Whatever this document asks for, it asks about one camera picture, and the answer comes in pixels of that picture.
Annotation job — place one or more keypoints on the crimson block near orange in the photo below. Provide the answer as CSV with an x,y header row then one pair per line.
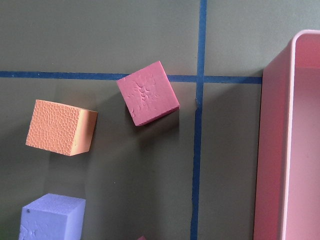
x,y
148,94

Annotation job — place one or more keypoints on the brown paper table cover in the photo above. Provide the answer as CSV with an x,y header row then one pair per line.
x,y
189,175

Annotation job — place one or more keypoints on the orange block right side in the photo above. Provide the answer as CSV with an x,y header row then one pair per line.
x,y
61,128

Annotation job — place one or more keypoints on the crimson block near purple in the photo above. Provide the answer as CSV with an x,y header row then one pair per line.
x,y
142,238

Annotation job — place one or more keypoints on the purple block right side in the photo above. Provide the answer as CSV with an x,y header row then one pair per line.
x,y
52,217

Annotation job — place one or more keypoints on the pink plastic tray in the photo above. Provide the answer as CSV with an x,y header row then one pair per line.
x,y
287,199

